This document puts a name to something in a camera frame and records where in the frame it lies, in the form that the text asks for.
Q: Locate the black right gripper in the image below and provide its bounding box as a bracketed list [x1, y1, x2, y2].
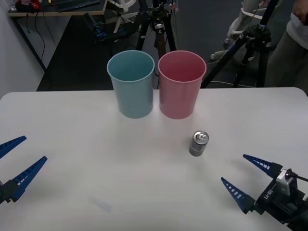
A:
[220, 154, 308, 231]

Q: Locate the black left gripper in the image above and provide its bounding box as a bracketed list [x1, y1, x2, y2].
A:
[0, 135, 48, 204]

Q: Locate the silver grey drink can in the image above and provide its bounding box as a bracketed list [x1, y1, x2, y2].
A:
[189, 130, 210, 157]

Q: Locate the person's hand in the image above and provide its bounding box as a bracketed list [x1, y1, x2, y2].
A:
[292, 0, 308, 24]

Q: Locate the pink plastic bin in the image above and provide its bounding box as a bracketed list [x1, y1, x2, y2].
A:
[157, 50, 207, 120]

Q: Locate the person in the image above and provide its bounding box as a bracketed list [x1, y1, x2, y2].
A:
[264, 0, 308, 89]

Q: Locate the pale blue plastic bin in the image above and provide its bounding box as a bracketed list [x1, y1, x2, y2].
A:
[106, 50, 155, 119]

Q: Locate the dark desk with wooden edge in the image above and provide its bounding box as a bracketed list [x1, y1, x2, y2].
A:
[7, 0, 108, 73]

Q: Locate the black keyboard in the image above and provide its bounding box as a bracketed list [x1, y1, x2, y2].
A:
[57, 0, 101, 13]

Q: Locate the white swivel chair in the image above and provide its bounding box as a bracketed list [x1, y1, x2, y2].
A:
[108, 0, 140, 34]

